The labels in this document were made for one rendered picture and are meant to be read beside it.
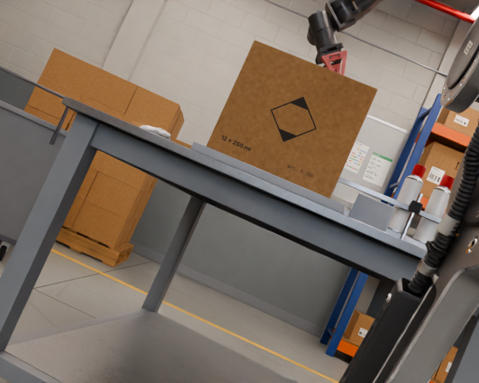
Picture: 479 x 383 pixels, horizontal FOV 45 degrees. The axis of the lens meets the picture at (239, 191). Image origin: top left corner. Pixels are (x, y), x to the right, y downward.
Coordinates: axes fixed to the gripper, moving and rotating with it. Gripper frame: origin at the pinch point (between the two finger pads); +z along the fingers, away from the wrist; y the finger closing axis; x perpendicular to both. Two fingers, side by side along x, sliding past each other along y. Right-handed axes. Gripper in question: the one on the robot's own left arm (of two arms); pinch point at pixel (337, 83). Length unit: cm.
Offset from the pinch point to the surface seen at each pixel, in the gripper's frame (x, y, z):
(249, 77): 24.1, -24.5, -1.2
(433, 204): -18.1, 8.5, 38.0
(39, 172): 134, 151, -30
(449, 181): -24.3, 8.8, 32.9
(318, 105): 10.9, -25.8, 9.5
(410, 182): -14.1, 9.8, 30.5
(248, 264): 44, 441, 57
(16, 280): 88, -19, 29
